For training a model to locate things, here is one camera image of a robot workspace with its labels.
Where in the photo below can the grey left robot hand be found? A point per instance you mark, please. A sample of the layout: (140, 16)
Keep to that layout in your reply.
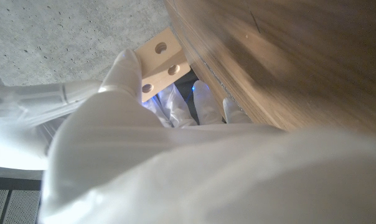
(191, 174)

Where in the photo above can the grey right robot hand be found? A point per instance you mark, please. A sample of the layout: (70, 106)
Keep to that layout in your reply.
(45, 96)

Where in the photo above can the small red-capped bottle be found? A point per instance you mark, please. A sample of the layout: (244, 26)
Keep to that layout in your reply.
(153, 67)

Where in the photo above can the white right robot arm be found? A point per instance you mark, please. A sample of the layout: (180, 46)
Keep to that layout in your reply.
(13, 146)

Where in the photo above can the black backdrop cloth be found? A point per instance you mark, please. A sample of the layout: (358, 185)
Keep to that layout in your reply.
(190, 93)

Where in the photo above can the wooden table panel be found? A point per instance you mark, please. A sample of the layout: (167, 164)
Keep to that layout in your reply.
(219, 82)

